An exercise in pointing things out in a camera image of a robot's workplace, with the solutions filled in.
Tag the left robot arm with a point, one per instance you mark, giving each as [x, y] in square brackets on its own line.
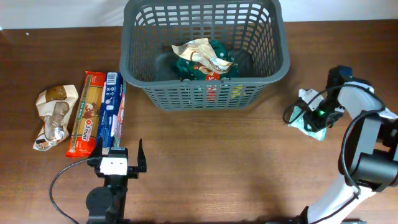
[106, 204]

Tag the blue pasta packet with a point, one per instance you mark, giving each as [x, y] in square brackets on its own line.
[111, 112]

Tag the green Nescafe bag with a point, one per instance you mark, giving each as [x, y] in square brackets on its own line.
[204, 60]

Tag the light teal pouch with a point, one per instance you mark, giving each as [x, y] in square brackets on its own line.
[299, 123]

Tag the orange spaghetti packet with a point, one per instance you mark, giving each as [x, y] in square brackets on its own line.
[84, 133]

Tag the grey plastic basket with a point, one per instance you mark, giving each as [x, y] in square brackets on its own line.
[252, 31]

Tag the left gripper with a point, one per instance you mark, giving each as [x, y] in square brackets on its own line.
[134, 171]

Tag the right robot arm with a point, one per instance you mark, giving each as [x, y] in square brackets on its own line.
[368, 158]

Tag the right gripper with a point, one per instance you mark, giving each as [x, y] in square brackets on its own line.
[316, 124]

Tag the brown and cream crumpled bag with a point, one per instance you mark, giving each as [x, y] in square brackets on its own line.
[54, 107]

